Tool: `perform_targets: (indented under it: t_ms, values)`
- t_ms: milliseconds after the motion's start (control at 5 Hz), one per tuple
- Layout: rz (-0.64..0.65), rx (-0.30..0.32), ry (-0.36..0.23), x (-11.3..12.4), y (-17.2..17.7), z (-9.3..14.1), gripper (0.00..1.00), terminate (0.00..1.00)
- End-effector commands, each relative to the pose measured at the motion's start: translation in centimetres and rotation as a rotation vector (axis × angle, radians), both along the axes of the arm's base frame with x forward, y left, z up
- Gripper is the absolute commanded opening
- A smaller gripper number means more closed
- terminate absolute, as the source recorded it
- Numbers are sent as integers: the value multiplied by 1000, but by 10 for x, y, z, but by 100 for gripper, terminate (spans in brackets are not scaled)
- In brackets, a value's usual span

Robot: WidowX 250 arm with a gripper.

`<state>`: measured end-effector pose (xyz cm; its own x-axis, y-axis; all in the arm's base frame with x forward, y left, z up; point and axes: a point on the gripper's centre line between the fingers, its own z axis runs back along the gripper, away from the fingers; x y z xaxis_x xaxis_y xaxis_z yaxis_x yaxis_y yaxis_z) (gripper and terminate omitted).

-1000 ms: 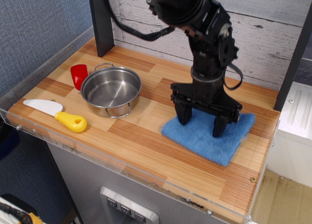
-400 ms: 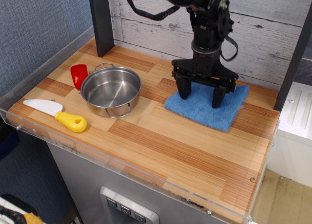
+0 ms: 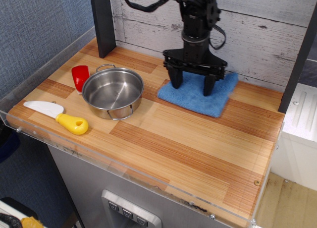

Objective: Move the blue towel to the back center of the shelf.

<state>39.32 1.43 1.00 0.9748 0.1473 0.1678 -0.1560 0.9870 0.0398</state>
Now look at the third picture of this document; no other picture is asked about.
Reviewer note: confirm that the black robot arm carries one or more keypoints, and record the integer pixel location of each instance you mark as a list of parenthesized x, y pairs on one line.
[(199, 18)]

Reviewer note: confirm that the red toy pepper piece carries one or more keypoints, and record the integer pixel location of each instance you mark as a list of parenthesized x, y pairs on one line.
[(80, 74)]

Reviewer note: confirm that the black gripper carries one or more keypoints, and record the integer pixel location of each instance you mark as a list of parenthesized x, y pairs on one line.
[(194, 57)]

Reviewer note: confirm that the black left shelf post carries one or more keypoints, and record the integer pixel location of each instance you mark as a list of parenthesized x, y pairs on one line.
[(104, 28)]

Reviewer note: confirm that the clear acrylic guard rail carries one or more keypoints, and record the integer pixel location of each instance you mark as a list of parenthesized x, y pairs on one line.
[(214, 166)]

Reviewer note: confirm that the stainless steel pot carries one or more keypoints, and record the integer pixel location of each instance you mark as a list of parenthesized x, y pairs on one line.
[(113, 92)]

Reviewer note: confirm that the blue towel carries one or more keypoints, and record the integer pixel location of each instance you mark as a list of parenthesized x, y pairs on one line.
[(190, 94)]

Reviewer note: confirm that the silver toy fridge cabinet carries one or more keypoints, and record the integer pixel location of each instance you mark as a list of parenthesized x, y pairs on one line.
[(85, 183)]

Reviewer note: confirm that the black right shelf post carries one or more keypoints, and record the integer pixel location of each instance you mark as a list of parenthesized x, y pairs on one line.
[(299, 63)]

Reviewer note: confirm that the yellow handled toy knife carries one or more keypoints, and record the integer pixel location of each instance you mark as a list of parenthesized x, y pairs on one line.
[(75, 125)]

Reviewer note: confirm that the white side cabinet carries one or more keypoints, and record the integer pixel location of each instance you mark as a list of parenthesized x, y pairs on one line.
[(295, 156)]

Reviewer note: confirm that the silver dispenser button panel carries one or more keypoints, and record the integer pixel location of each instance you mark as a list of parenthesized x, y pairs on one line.
[(126, 214)]

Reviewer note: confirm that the black shelf post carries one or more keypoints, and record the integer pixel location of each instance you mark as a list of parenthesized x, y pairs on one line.
[(104, 28), (299, 63)]

